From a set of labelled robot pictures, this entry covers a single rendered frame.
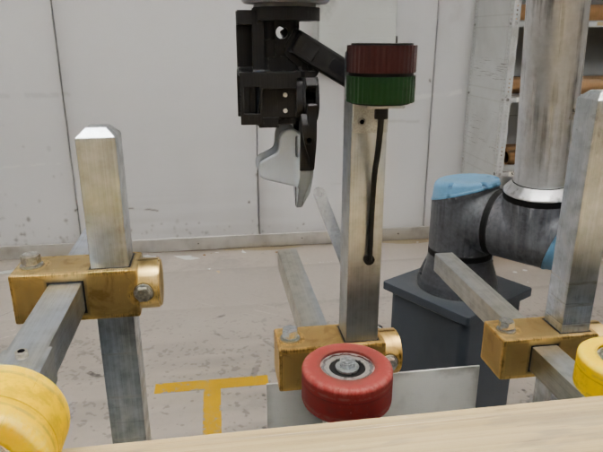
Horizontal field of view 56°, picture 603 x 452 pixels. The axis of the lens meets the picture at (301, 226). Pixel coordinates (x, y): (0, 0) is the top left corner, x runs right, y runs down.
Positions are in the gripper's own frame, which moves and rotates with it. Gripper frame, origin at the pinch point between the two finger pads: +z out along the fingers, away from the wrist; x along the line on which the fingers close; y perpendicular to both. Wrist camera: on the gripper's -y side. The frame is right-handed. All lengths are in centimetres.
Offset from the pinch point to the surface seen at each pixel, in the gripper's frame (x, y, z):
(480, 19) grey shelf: -245, -134, -26
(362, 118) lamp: 10.1, -3.8, -9.9
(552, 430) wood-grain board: 29.8, -14.0, 10.7
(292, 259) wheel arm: -17.3, -0.9, 14.7
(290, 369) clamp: 10.3, 3.1, 16.1
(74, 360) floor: -141, 67, 101
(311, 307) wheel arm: -1.2, -1.1, 14.7
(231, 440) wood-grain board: 27.3, 9.7, 10.8
